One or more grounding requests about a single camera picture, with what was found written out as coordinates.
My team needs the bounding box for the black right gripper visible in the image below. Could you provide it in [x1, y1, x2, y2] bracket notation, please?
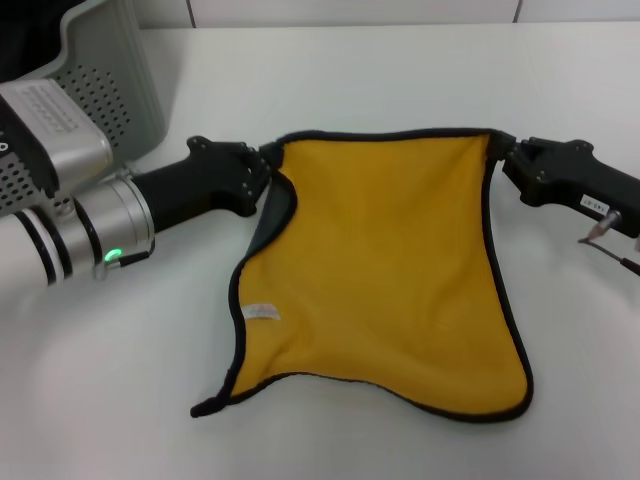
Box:
[487, 130, 640, 247]

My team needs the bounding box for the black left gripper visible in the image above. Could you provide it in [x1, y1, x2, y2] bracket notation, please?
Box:
[132, 134, 286, 236]

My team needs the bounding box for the yellow and green towel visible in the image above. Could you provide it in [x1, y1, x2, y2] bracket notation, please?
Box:
[189, 127, 534, 419]

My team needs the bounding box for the grey perforated storage box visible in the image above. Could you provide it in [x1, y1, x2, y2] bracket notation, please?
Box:
[0, 0, 169, 219]

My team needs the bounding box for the grey right gripper cable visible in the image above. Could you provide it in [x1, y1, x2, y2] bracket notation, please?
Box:
[577, 209, 640, 279]

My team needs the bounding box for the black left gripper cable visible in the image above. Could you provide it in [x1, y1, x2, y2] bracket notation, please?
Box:
[92, 247, 151, 281]

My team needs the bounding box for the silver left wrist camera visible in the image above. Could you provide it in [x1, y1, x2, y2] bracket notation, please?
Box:
[0, 78, 114, 201]

